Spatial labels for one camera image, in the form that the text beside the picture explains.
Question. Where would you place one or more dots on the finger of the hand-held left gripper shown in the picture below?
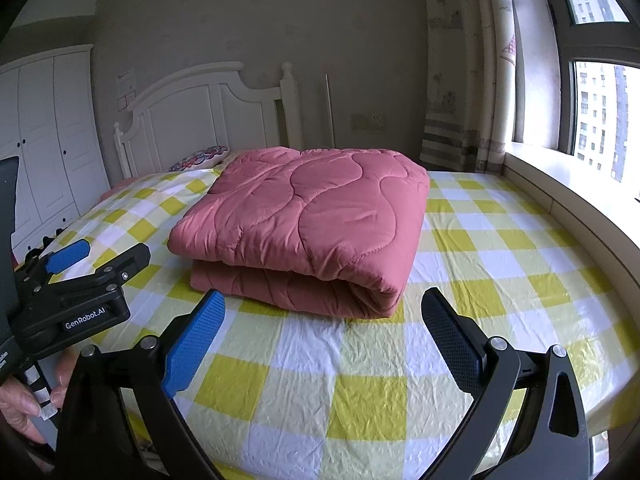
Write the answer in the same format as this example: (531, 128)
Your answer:
(125, 262)
(67, 256)

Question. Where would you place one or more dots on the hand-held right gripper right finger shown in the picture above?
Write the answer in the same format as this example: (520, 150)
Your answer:
(452, 345)

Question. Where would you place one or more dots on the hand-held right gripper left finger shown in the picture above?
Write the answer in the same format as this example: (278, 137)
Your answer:
(192, 350)

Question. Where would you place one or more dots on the pink quilted jacket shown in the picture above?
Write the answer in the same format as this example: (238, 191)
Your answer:
(310, 220)

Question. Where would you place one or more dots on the person's left hand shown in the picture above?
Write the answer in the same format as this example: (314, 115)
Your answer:
(15, 405)

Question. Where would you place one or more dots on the yellow checked bed sheet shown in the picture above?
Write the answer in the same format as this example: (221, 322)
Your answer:
(450, 310)

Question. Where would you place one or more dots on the white wardrobe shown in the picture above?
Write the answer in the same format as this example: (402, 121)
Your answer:
(45, 135)

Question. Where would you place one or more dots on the patterned pillow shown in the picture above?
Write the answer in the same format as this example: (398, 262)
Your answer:
(200, 157)

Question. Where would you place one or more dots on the white wooden headboard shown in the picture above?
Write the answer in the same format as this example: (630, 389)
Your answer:
(200, 110)

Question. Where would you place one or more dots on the white pole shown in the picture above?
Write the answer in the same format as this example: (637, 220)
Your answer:
(328, 110)

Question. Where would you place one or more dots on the printed beige curtain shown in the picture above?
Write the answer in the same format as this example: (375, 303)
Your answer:
(465, 60)

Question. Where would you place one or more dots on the dark framed window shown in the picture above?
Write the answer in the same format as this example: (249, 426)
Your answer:
(590, 60)

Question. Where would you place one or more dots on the wall paper notice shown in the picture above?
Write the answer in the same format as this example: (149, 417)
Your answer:
(127, 92)

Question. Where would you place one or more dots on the wall socket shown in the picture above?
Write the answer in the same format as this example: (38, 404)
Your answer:
(368, 121)

